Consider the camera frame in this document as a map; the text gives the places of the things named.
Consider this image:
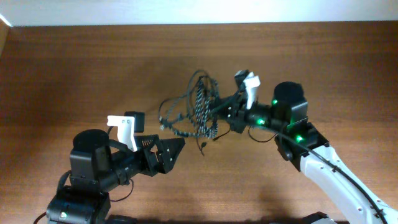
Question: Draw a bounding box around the black white braided cable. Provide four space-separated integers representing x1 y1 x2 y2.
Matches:
159 80 219 139

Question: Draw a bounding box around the thin black cable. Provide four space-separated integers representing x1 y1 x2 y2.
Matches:
157 68 233 156

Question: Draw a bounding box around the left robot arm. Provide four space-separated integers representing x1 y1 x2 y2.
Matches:
45 129 185 223

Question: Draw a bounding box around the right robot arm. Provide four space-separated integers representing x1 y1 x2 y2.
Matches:
211 82 397 223

